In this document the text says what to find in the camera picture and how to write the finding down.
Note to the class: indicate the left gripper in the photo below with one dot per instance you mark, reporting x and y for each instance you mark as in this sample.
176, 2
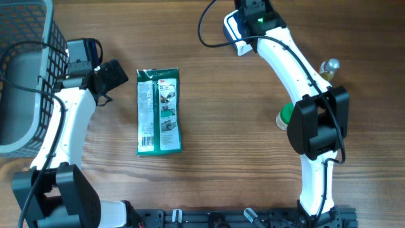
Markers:
113, 80

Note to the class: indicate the green 3M gloves package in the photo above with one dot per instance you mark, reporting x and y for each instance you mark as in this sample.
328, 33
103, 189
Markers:
157, 106

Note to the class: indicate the green white can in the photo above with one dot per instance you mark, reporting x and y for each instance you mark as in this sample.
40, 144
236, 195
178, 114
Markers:
283, 117

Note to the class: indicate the yellow oil bottle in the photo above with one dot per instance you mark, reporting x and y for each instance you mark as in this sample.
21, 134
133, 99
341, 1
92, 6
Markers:
329, 68

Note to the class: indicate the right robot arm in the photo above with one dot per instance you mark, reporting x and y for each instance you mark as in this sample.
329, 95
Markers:
318, 122

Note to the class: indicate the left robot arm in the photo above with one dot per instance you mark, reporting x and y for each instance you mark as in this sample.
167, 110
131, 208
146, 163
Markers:
54, 192

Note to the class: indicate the white barcode scanner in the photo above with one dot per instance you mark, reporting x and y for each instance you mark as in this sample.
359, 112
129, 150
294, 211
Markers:
231, 32

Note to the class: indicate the grey plastic mesh basket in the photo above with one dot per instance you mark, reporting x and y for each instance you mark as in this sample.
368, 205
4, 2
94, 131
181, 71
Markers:
32, 56

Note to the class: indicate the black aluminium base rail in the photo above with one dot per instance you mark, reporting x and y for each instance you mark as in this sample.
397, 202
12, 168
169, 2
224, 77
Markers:
273, 218

